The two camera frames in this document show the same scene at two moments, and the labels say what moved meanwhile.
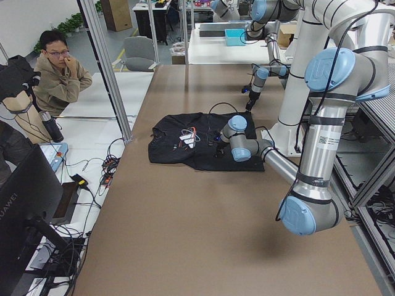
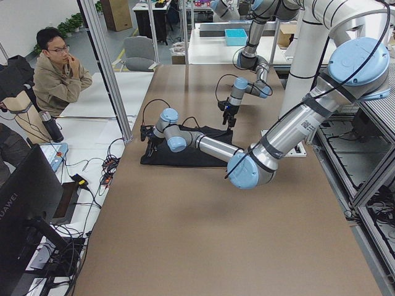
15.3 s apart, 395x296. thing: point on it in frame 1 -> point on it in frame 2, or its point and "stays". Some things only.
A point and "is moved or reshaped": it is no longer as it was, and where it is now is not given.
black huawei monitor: [31, 198] stays
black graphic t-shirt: [194, 140] is moved or reshaped
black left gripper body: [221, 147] -> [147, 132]
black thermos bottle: [52, 126] stays
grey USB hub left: [108, 165] stays
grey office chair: [139, 55] stays
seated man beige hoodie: [63, 77] stays
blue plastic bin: [235, 37] stays
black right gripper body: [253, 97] -> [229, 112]
